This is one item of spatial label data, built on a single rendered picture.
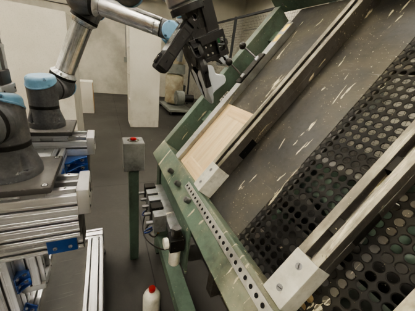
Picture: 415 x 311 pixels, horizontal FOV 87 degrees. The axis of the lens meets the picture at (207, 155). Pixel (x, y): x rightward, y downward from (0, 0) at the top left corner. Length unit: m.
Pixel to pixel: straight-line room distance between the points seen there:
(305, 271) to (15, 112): 0.80
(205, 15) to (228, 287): 0.67
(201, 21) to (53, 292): 1.44
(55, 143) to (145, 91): 3.71
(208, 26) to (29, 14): 2.89
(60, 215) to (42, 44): 2.65
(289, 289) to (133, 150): 1.05
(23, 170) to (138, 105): 4.17
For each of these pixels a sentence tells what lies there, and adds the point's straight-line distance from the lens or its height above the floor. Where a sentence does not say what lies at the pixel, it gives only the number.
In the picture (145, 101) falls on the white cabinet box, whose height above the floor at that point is 0.55.
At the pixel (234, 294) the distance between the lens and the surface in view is 0.69.
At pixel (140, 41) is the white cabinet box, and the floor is 1.65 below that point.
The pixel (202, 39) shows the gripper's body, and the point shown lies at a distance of 0.52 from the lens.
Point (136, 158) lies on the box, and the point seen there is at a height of 0.84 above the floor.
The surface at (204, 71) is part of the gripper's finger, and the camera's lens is 0.51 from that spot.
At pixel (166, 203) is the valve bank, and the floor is 0.74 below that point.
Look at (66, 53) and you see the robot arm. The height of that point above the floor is 1.36.
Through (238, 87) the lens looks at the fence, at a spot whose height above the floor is 1.30.
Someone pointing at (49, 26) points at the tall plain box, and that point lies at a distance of 3.29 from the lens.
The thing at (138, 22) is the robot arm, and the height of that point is 1.52.
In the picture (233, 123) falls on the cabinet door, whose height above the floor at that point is 1.15.
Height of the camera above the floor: 1.39
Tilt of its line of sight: 22 degrees down
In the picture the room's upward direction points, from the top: 7 degrees clockwise
